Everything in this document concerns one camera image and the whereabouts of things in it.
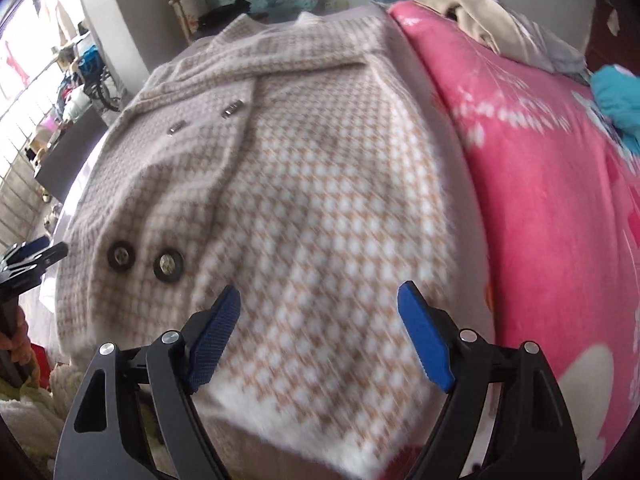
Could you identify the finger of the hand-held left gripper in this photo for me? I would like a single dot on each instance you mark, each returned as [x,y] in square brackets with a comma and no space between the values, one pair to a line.
[52,252]
[27,249]

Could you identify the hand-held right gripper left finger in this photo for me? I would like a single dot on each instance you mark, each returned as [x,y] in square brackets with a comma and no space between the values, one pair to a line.
[215,340]

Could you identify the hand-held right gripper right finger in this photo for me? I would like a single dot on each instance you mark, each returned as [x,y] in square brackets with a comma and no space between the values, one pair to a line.
[425,335]

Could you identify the beige white houndstooth coat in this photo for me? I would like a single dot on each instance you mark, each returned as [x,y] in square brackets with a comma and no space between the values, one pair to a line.
[325,185]

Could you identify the black clothes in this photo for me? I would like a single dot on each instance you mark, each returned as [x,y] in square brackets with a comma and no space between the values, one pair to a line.
[225,12]

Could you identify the person's left hand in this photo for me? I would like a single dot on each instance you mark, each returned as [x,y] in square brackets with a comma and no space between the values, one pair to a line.
[22,345]

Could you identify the metal railing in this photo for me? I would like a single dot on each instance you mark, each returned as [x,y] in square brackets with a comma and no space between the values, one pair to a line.
[15,170]

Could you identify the dark flat panel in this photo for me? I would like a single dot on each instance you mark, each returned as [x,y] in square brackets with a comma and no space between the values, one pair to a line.
[70,155]

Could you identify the bicycle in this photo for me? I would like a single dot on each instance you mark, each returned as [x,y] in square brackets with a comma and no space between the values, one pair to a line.
[102,85]

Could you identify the pink floral blanket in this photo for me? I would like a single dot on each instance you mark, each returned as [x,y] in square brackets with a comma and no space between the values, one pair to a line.
[540,185]

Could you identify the hanging red garment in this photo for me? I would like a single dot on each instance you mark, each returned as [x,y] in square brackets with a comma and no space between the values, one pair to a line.
[12,60]

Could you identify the hanging beige garment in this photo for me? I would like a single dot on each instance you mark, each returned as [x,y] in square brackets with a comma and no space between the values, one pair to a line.
[62,20]

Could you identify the wooden chair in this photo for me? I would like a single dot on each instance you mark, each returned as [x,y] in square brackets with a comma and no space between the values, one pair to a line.
[182,0]

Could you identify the grey cloth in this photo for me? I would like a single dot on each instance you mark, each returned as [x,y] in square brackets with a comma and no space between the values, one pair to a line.
[555,47]

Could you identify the beige clothing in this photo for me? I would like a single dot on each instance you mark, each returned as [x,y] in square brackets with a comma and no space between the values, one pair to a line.
[480,20]

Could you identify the dark red door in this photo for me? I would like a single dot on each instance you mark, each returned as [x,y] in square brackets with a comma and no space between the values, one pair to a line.
[607,55]

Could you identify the hanging beige sock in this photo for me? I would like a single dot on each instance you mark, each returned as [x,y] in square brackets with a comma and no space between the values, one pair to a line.
[613,22]

